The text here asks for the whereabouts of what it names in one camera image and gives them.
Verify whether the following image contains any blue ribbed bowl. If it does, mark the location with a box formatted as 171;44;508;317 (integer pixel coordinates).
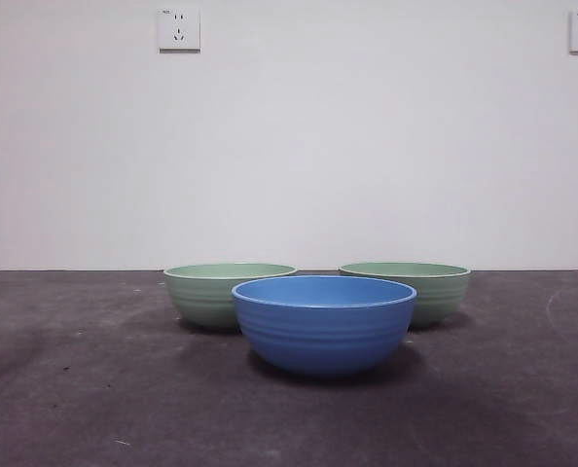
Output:
231;274;419;380

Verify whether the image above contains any green ribbed bowl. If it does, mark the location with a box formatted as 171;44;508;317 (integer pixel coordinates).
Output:
338;262;472;331
163;263;299;333

